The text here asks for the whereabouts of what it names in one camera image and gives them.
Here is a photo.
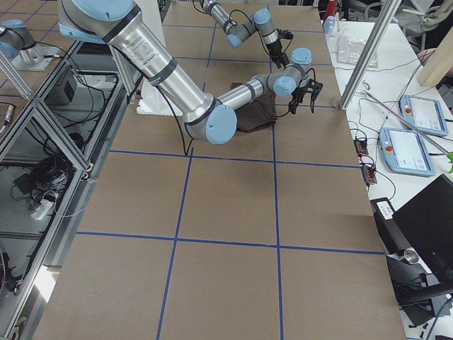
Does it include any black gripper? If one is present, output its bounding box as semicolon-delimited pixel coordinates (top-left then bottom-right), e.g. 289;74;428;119
288;79;314;114
267;38;289;69

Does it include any dark brown t-shirt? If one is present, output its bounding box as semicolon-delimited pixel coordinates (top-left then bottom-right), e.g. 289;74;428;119
235;92;277;133

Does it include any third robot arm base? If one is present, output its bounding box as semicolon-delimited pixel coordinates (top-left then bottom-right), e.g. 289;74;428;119
1;19;60;72

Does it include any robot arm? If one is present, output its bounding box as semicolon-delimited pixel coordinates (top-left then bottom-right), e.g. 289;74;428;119
58;0;320;145
199;1;294;68

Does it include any clear plastic bag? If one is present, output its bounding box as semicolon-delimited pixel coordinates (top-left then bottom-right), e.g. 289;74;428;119
337;35;367;65

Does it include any white reacher grabber stick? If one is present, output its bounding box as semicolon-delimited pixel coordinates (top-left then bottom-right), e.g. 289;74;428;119
360;89;453;157

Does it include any red cylinder can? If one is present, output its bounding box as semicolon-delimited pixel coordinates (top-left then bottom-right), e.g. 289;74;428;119
325;0;338;18

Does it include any black power strip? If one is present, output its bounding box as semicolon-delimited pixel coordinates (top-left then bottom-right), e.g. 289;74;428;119
353;138;377;187

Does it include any near blue teach pendant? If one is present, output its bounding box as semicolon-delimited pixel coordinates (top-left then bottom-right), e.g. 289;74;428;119
379;127;435;177

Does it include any blue teach pendant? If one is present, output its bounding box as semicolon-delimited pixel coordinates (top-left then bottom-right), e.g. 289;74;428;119
399;95;449;137
379;127;435;177

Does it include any far blue teach pendant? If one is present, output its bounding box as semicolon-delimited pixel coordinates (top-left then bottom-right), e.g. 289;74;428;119
399;95;449;137

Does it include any wooden beam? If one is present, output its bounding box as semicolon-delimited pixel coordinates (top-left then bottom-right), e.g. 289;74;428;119
417;0;453;88

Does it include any black laptop monitor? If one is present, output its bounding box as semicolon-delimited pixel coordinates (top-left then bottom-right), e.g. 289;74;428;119
394;174;452;282

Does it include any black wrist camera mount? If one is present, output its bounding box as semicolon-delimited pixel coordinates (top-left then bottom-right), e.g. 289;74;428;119
277;28;294;40
306;79;323;113

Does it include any aluminium camera post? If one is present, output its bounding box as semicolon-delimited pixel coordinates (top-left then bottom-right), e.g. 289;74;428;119
339;0;401;111

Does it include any aluminium frame rail structure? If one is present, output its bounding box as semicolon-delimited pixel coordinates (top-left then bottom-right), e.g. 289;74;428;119
1;42;130;339

